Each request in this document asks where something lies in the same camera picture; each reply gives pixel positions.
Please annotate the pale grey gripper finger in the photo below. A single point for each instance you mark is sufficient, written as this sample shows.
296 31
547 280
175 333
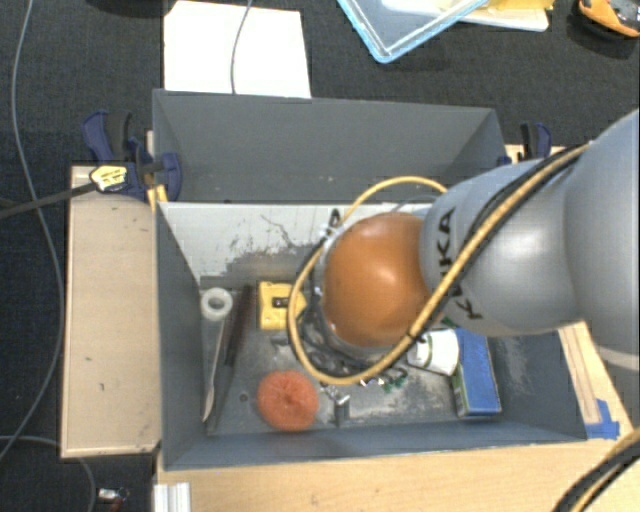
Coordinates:
342 411
331 393

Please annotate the orange round scrubber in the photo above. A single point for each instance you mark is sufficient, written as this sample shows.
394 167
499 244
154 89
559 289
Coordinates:
287 400

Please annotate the yellow block with black part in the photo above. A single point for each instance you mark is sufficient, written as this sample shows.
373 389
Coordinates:
270 312

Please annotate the white cup with green print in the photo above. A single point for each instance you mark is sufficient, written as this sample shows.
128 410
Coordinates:
440 354

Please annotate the pale flat spatula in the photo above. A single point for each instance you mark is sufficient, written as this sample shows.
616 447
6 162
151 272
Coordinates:
211 385

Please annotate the blue and green box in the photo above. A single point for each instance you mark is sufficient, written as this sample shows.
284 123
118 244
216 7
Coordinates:
477 380

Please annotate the grey metal bin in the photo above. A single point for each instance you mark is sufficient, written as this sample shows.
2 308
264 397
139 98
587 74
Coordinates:
320 150

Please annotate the pale wood board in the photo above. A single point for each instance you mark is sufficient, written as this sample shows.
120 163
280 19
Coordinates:
112 320

